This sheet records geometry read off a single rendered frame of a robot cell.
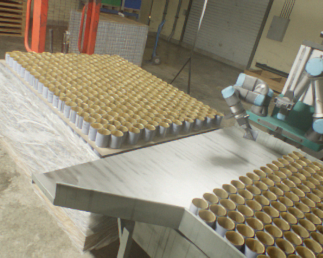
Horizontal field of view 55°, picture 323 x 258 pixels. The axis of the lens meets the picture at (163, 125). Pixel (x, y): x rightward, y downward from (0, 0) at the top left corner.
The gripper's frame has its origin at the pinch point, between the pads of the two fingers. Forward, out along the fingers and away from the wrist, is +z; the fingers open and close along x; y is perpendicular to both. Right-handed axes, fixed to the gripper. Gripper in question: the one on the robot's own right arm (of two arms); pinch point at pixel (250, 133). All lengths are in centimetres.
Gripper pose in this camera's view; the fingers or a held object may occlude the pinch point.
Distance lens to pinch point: 197.4
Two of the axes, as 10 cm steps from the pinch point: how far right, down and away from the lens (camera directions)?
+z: 4.9, 8.7, 1.2
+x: 3.3, -3.1, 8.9
